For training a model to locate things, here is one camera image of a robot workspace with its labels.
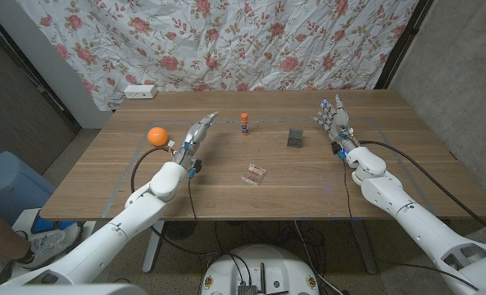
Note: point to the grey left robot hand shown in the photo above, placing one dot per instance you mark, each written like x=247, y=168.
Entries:
x=195, y=135

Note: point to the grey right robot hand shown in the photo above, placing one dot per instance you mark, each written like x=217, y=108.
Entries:
x=339, y=123

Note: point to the clear eyeshadow palette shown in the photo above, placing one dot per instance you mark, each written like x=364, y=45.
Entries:
x=254, y=174

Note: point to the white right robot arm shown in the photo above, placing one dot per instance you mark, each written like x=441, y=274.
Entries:
x=410, y=217

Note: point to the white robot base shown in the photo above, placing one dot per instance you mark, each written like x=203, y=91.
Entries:
x=267, y=262

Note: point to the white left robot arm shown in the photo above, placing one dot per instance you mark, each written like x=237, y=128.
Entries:
x=115, y=229

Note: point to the dark grey block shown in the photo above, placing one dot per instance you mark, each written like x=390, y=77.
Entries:
x=294, y=138

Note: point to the orange capped glue stick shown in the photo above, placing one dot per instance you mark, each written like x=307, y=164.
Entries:
x=244, y=124

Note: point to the orange fruit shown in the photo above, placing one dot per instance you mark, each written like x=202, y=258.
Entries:
x=157, y=136

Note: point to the white power strip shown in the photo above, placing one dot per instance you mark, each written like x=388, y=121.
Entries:
x=140, y=91

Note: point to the floral backdrop cloth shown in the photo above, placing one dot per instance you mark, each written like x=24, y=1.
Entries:
x=226, y=41

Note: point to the black backdrop stand pole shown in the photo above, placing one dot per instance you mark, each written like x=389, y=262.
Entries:
x=402, y=41

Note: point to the white table leg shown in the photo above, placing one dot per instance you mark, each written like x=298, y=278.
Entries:
x=152, y=250

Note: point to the grey table leg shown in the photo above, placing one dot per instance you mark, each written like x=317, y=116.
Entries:
x=365, y=250

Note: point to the grey white sneaker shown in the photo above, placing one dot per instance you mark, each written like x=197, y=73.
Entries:
x=50, y=246

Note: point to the blue plastic bin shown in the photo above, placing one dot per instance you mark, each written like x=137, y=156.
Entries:
x=9, y=184

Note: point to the white and blue floor item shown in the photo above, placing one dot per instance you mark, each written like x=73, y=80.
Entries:
x=21, y=219

